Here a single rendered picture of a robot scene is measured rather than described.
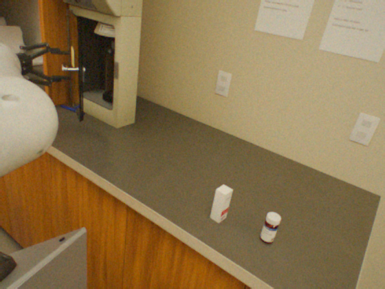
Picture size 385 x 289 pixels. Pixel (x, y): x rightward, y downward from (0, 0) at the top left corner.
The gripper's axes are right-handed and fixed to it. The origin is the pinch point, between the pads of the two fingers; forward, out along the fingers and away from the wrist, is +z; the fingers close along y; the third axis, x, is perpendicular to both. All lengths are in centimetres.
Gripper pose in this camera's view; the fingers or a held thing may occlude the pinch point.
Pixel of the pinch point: (64, 65)
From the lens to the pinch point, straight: 135.2
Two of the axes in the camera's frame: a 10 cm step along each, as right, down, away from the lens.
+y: 1.5, -8.8, -4.6
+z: 8.9, -0.8, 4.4
